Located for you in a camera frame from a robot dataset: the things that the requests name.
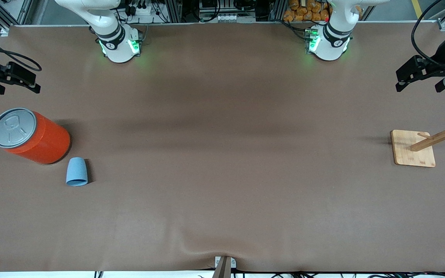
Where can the white power strip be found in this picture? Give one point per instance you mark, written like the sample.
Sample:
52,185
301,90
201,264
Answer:
143,10

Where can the orange can with grey lid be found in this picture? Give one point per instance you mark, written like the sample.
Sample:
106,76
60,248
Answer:
41,141

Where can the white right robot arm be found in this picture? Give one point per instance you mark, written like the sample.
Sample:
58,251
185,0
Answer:
118,42

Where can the orange packaged snacks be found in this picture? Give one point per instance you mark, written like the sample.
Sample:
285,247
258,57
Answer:
307,11

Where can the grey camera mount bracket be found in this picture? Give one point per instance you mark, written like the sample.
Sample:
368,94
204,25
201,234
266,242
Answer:
224,266

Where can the wooden cup rack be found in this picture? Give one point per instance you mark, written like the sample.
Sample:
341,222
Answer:
413,148

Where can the white terminal block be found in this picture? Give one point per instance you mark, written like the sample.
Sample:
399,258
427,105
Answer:
236,17

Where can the brown table mat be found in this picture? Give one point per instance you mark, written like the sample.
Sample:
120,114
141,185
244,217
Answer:
222,154

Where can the light blue cup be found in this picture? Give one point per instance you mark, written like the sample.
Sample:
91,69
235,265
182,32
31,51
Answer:
77,172

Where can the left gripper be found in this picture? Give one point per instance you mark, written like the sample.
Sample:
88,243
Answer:
440,61

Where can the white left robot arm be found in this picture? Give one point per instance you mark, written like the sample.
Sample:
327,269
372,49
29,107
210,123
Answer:
332,38

